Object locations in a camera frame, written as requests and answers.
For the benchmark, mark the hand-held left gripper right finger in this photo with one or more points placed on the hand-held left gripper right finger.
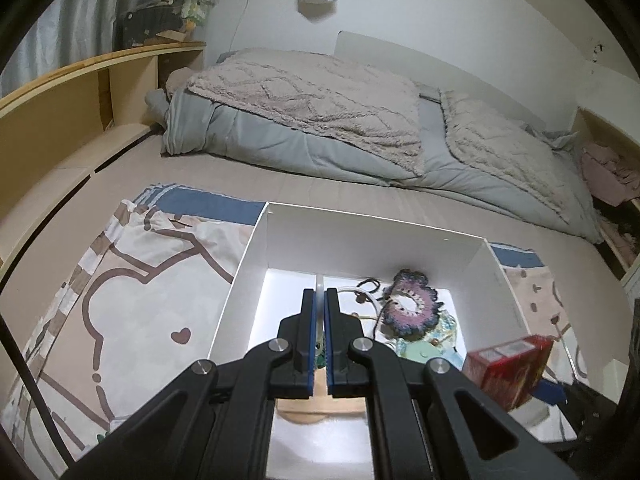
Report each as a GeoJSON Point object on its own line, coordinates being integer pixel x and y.
{"type": "Point", "coordinates": [330, 342]}

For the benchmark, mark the purple blue crocheted scrunchie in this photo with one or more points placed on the purple blue crocheted scrunchie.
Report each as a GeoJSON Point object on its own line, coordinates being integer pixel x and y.
{"type": "Point", "coordinates": [430, 305]}

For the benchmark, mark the pink clothes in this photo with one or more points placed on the pink clothes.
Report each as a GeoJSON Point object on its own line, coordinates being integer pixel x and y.
{"type": "Point", "coordinates": [607, 170]}

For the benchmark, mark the wooden side shelf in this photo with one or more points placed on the wooden side shelf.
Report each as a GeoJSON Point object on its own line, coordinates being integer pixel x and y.
{"type": "Point", "coordinates": [610, 130]}

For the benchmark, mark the dark bag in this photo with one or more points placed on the dark bag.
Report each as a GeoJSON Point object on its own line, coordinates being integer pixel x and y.
{"type": "Point", "coordinates": [150, 22]}

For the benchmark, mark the white storage box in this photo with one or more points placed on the white storage box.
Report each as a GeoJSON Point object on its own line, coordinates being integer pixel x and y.
{"type": "Point", "coordinates": [370, 245]}

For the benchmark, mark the light wooden board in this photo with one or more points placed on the light wooden board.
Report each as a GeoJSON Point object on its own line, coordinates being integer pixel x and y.
{"type": "Point", "coordinates": [320, 410]}

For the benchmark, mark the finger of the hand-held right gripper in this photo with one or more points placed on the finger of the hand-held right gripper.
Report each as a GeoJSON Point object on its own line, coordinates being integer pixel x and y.
{"type": "Point", "coordinates": [552, 395]}

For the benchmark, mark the grey curtain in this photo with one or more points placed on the grey curtain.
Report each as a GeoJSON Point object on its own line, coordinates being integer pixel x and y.
{"type": "Point", "coordinates": [75, 25]}

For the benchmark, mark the red box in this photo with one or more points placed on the red box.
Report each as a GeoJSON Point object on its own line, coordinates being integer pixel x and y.
{"type": "Point", "coordinates": [505, 375]}

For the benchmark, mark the white flexible tube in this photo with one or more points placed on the white flexible tube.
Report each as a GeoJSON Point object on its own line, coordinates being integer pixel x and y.
{"type": "Point", "coordinates": [367, 299]}

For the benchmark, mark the beige quilted blanket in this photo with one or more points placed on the beige quilted blanket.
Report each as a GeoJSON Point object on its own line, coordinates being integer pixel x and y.
{"type": "Point", "coordinates": [500, 150]}
{"type": "Point", "coordinates": [310, 95]}

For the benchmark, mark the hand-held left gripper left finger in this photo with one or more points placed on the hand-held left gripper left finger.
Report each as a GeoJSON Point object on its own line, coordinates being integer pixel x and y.
{"type": "Point", "coordinates": [310, 342]}

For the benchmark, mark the cartoon printed blanket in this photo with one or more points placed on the cartoon printed blanket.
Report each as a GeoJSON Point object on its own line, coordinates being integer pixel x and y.
{"type": "Point", "coordinates": [150, 310]}

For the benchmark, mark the green plush toy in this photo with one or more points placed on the green plush toy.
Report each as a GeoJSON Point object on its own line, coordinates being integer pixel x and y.
{"type": "Point", "coordinates": [197, 7]}

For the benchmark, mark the grey duvet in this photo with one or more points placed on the grey duvet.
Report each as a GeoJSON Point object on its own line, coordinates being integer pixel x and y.
{"type": "Point", "coordinates": [280, 145]}

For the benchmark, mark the beige mattress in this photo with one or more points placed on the beige mattress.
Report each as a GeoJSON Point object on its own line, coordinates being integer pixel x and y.
{"type": "Point", "coordinates": [310, 190]}

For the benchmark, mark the wooden bedside shelf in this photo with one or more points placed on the wooden bedside shelf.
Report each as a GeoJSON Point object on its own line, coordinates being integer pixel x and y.
{"type": "Point", "coordinates": [60, 125]}

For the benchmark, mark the mint green tape measure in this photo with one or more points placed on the mint green tape measure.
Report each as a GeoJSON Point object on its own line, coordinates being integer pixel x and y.
{"type": "Point", "coordinates": [425, 353]}

